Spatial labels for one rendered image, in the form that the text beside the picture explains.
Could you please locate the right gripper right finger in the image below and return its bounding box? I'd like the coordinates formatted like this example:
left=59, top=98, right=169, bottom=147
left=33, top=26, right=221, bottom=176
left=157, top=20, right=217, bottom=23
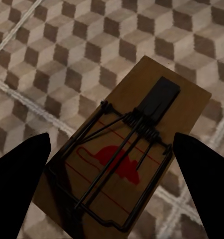
left=173, top=132, right=224, bottom=239

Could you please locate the mousetrap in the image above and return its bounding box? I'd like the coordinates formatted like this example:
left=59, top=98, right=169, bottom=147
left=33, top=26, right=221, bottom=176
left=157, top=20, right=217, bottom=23
left=31, top=55, right=212, bottom=239

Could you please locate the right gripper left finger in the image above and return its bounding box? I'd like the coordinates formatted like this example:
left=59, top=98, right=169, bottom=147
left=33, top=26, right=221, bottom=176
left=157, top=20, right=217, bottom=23
left=0, top=132, right=51, bottom=239

